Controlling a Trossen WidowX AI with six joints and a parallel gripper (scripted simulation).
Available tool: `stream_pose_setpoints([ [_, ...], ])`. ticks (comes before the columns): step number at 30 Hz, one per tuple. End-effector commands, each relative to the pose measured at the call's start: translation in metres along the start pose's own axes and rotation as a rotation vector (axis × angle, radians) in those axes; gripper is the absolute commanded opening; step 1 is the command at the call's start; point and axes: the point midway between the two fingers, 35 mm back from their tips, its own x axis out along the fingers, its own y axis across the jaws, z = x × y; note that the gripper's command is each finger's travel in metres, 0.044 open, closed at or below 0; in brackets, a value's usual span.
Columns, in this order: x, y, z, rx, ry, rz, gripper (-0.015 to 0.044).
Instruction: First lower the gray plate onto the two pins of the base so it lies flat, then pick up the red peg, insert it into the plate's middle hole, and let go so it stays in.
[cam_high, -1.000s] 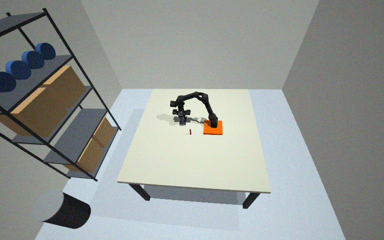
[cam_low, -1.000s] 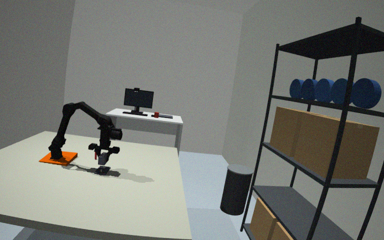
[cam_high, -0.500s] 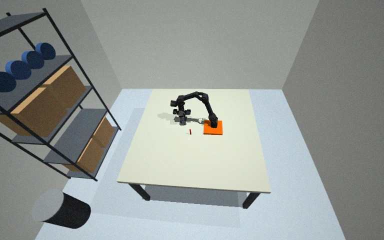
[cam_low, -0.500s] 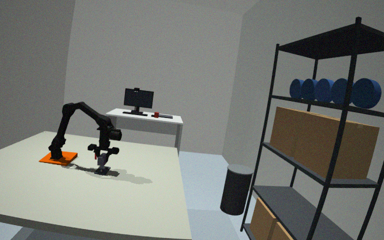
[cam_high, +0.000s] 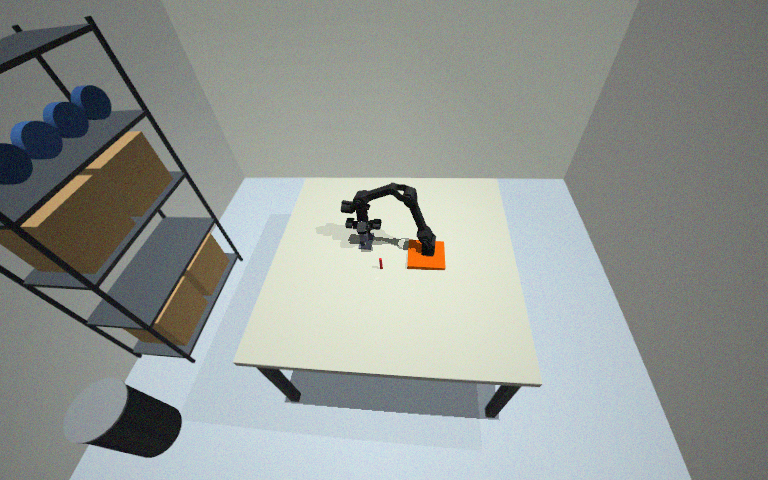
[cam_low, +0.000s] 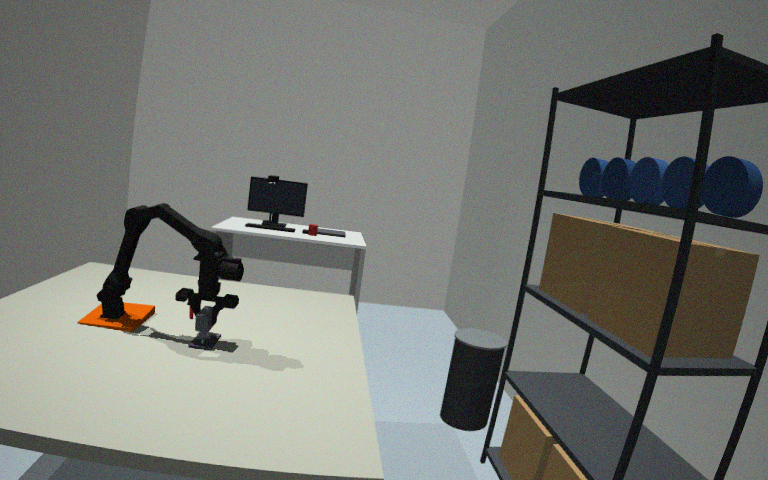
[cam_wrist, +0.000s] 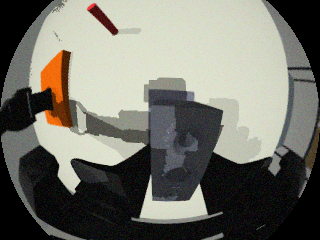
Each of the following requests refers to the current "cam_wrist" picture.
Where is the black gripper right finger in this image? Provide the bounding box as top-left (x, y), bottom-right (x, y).
top-left (200, 152), bottom-right (273, 216)

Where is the red peg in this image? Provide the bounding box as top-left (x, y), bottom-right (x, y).
top-left (87, 3), bottom-right (119, 35)

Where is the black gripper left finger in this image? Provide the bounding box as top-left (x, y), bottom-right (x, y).
top-left (71, 143), bottom-right (152, 219)

